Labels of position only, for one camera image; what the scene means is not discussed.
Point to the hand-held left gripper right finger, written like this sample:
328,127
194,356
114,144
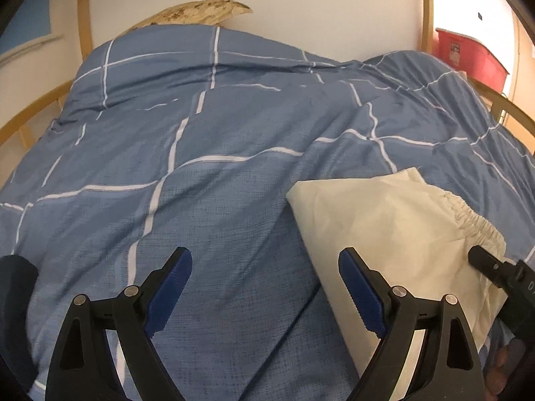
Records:
361,292

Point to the blue wall panel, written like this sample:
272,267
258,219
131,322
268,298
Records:
29,21

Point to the cream pants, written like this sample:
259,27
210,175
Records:
397,225

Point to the person's right hand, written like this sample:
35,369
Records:
499,365

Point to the folded navy clothing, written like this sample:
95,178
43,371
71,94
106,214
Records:
16,300

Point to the wooden door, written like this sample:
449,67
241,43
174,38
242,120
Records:
524,71

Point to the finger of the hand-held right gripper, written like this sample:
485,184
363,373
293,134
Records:
487,263

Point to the wooden bunk bed frame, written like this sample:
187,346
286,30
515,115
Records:
85,16

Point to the red storage bin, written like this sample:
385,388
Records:
480,62

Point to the blue checked blanket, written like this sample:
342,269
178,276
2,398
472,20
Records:
209,133

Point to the beige patterned pillow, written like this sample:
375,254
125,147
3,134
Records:
196,10

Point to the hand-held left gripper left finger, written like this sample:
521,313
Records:
169,292

